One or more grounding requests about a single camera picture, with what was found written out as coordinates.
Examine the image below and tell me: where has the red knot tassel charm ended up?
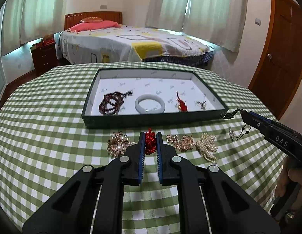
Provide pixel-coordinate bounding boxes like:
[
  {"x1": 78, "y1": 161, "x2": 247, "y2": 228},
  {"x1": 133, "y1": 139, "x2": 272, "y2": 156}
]
[{"x1": 144, "y1": 128, "x2": 157, "y2": 155}]

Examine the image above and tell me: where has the red box on nightstand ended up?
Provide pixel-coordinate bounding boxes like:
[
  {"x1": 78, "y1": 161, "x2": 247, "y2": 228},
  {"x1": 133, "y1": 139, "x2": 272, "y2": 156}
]
[{"x1": 41, "y1": 34, "x2": 55, "y2": 46}]

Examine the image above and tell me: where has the pearl cluster bracelet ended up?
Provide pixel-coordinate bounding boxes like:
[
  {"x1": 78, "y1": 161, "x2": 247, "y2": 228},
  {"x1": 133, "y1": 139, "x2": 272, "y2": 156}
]
[{"x1": 195, "y1": 133, "x2": 219, "y2": 164}]

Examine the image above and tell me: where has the pale green curtain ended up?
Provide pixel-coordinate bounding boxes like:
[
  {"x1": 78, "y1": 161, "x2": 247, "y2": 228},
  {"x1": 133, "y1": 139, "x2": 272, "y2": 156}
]
[
  {"x1": 145, "y1": 0, "x2": 247, "y2": 53},
  {"x1": 1, "y1": 0, "x2": 66, "y2": 56}
]

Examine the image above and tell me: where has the red tassel gold charm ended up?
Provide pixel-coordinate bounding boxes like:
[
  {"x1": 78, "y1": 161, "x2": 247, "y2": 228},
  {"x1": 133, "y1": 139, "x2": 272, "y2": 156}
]
[{"x1": 176, "y1": 92, "x2": 188, "y2": 112}]

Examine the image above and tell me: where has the pale jade bangle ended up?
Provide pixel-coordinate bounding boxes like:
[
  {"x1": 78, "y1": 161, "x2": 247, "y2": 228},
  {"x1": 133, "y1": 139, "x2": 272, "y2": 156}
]
[{"x1": 135, "y1": 94, "x2": 166, "y2": 114}]

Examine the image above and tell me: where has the rose gold crystal brooch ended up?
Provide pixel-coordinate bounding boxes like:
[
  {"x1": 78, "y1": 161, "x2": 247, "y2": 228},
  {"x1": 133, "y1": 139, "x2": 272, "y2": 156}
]
[{"x1": 166, "y1": 135, "x2": 195, "y2": 152}]

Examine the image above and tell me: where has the orange patterned cushion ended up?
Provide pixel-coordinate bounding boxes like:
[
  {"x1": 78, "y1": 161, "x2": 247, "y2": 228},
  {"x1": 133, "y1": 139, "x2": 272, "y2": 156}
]
[{"x1": 80, "y1": 17, "x2": 103, "y2": 23}]

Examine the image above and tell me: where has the dark red bead necklace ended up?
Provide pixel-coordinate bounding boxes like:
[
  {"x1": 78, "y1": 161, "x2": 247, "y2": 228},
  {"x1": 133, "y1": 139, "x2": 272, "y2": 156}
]
[{"x1": 98, "y1": 90, "x2": 134, "y2": 116}]

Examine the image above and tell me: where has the black cord pendant necklace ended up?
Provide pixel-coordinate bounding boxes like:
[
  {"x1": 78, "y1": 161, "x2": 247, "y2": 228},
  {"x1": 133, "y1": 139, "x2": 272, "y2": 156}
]
[{"x1": 223, "y1": 108, "x2": 252, "y2": 142}]

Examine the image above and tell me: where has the dark green jewelry tray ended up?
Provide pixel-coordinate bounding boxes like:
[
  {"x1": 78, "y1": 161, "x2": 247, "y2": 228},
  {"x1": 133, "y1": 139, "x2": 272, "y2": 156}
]
[{"x1": 81, "y1": 69, "x2": 229, "y2": 129}]

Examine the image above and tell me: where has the white wall switch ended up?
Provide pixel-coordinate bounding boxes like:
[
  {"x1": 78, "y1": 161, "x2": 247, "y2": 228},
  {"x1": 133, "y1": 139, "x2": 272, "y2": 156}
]
[{"x1": 255, "y1": 18, "x2": 261, "y2": 26}]

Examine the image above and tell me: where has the dark wooden nightstand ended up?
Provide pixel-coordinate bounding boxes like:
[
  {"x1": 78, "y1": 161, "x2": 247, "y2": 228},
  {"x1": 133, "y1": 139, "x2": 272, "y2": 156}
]
[{"x1": 31, "y1": 42, "x2": 57, "y2": 77}]

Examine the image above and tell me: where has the green checkered tablecloth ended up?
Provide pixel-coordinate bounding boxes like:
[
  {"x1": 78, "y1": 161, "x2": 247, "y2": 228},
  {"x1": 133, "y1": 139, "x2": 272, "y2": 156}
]
[{"x1": 0, "y1": 63, "x2": 285, "y2": 233}]

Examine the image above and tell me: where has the wooden headboard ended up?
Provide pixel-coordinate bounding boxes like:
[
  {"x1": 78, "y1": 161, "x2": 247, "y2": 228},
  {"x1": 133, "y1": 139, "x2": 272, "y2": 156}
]
[{"x1": 64, "y1": 11, "x2": 123, "y2": 30}]

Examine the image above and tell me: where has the pink pillow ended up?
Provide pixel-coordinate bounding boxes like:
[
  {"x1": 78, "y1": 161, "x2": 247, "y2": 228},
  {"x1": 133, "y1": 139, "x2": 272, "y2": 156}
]
[{"x1": 67, "y1": 20, "x2": 121, "y2": 33}]

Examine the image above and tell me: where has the left pale green curtain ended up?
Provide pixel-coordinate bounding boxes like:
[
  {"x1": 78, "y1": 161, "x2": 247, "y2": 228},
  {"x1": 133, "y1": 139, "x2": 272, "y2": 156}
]
[{"x1": 1, "y1": 0, "x2": 66, "y2": 56}]

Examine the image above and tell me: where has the gold pearl flower brooch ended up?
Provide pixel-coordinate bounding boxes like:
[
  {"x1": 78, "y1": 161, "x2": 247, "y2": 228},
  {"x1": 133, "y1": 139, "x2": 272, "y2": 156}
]
[{"x1": 107, "y1": 132, "x2": 135, "y2": 159}]

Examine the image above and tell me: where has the bed with patterned sheet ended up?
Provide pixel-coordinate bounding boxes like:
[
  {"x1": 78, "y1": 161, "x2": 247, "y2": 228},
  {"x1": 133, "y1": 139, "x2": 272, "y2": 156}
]
[{"x1": 58, "y1": 25, "x2": 214, "y2": 67}]

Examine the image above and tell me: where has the small silver brooch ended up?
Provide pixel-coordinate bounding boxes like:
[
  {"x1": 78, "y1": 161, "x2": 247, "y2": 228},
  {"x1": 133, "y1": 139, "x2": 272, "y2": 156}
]
[{"x1": 195, "y1": 101, "x2": 207, "y2": 110}]

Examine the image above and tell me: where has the brown wooden door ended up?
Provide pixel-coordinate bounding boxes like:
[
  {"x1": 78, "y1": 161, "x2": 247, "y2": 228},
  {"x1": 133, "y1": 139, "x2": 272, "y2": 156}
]
[{"x1": 249, "y1": 0, "x2": 302, "y2": 119}]

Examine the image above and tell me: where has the right pale green curtain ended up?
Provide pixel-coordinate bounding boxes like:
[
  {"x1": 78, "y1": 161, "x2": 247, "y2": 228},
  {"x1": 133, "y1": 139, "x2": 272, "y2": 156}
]
[{"x1": 145, "y1": 0, "x2": 247, "y2": 53}]

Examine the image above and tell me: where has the person's right hand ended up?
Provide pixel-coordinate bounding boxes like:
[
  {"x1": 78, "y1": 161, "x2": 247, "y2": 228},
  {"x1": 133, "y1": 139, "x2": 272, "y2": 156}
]
[{"x1": 275, "y1": 156, "x2": 302, "y2": 211}]

